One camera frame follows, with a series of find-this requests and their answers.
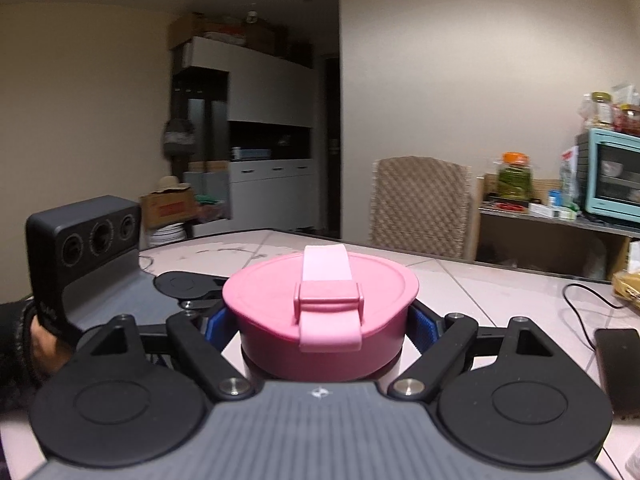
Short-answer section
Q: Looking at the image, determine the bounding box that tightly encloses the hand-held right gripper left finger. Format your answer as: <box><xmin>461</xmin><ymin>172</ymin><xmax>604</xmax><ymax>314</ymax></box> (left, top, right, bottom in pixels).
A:
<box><xmin>75</xmin><ymin>305</ymin><xmax>255</xmax><ymax>402</ymax></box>

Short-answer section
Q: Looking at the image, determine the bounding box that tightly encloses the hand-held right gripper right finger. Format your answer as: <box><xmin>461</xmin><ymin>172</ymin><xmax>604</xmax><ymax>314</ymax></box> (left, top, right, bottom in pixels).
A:
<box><xmin>387</xmin><ymin>304</ymin><xmax>569</xmax><ymax>402</ymax></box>

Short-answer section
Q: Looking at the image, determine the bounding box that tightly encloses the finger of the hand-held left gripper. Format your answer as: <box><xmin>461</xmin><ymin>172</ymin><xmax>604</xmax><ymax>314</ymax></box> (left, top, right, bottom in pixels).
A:
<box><xmin>179</xmin><ymin>276</ymin><xmax>232</xmax><ymax>318</ymax></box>

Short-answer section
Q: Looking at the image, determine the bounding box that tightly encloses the pink bottle cap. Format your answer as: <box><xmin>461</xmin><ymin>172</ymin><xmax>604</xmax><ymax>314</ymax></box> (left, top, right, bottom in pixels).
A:
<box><xmin>222</xmin><ymin>243</ymin><xmax>421</xmax><ymax>380</ymax></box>

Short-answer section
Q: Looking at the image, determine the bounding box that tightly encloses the person's left hand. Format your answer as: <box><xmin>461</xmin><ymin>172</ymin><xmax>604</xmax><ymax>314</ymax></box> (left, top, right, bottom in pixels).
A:
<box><xmin>29</xmin><ymin>317</ymin><xmax>72</xmax><ymax>377</ymax></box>

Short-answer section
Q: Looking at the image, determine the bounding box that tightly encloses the stack of white plates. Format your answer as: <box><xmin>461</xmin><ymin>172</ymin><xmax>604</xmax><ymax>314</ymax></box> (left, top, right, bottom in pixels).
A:
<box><xmin>149</xmin><ymin>224</ymin><xmax>190</xmax><ymax>248</ymax></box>

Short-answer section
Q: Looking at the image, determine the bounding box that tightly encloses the cardboard box red print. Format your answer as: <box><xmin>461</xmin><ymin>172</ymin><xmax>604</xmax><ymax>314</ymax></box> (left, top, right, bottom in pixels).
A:
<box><xmin>139</xmin><ymin>189</ymin><xmax>197</xmax><ymax>235</ymax></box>

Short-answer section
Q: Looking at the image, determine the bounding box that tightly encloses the beige quilted chair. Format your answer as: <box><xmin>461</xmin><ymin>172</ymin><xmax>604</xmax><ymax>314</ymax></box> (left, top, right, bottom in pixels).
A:
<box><xmin>369</xmin><ymin>156</ymin><xmax>474</xmax><ymax>262</ymax></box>

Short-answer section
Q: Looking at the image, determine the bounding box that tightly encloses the straw hat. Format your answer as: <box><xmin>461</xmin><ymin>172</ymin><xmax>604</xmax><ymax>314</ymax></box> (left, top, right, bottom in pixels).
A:
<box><xmin>151</xmin><ymin>175</ymin><xmax>194</xmax><ymax>196</ymax></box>

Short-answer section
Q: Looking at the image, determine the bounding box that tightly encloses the wooden shelf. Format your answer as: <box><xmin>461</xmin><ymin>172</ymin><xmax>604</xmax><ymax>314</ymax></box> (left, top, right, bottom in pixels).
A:
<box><xmin>474</xmin><ymin>174</ymin><xmax>640</xmax><ymax>282</ymax></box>

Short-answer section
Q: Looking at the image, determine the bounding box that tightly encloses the grey hanging bag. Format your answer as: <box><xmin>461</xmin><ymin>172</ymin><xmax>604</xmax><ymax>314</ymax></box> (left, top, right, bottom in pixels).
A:
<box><xmin>161</xmin><ymin>118</ymin><xmax>197</xmax><ymax>159</ymax></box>

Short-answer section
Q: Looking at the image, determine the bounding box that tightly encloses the white green flat box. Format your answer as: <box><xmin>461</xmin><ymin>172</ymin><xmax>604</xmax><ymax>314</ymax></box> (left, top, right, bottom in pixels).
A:
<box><xmin>527</xmin><ymin>202</ymin><xmax>577</xmax><ymax>221</ymax></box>

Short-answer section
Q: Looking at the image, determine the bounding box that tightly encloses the green-filled jar orange lid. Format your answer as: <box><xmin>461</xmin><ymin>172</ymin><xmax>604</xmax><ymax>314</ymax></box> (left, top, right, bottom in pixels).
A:
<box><xmin>496</xmin><ymin>152</ymin><xmax>535</xmax><ymax>202</ymax></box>

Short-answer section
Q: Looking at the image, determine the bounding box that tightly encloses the white storage cabinet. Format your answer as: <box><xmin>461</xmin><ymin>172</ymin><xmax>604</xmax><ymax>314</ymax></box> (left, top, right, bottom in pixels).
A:
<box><xmin>169</xmin><ymin>35</ymin><xmax>322</xmax><ymax>237</ymax></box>

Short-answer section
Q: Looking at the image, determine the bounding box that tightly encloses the black smartphone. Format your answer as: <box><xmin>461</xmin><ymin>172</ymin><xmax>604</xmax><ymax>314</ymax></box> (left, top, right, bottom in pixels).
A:
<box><xmin>594</xmin><ymin>328</ymin><xmax>640</xmax><ymax>419</ymax></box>

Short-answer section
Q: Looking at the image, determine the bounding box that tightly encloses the red white carton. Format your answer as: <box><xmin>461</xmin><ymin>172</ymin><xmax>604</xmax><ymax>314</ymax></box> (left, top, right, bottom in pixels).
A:
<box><xmin>558</xmin><ymin>145</ymin><xmax>582</xmax><ymax>209</ymax></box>

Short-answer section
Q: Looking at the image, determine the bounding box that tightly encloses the dark door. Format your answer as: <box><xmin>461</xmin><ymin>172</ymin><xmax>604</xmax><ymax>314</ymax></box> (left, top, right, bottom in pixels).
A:
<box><xmin>322</xmin><ymin>54</ymin><xmax>343</xmax><ymax>239</ymax></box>

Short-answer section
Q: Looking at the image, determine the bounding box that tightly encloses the teal toaster oven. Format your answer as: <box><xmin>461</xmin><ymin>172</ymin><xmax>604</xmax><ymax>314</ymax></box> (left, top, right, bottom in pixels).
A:
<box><xmin>575</xmin><ymin>128</ymin><xmax>640</xmax><ymax>227</ymax></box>

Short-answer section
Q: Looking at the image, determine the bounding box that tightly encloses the brown cardboard box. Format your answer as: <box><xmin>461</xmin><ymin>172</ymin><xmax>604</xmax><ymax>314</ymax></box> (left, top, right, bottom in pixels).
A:
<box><xmin>244</xmin><ymin>24</ymin><xmax>289</xmax><ymax>57</ymax></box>
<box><xmin>166</xmin><ymin>12</ymin><xmax>207</xmax><ymax>50</ymax></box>

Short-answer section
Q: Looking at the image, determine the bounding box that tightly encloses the glass jar yellow lid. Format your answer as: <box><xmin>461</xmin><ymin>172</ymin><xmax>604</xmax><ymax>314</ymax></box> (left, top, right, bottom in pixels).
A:
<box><xmin>581</xmin><ymin>91</ymin><xmax>615</xmax><ymax>130</ymax></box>

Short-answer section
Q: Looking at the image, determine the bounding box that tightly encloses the red-filled glass jar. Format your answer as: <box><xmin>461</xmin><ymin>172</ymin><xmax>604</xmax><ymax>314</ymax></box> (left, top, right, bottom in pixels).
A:
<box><xmin>618</xmin><ymin>104</ymin><xmax>640</xmax><ymax>137</ymax></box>

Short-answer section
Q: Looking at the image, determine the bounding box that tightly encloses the black cable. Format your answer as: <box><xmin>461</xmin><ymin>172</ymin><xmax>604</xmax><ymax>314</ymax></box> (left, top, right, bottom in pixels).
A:
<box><xmin>562</xmin><ymin>283</ymin><xmax>622</xmax><ymax>335</ymax></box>

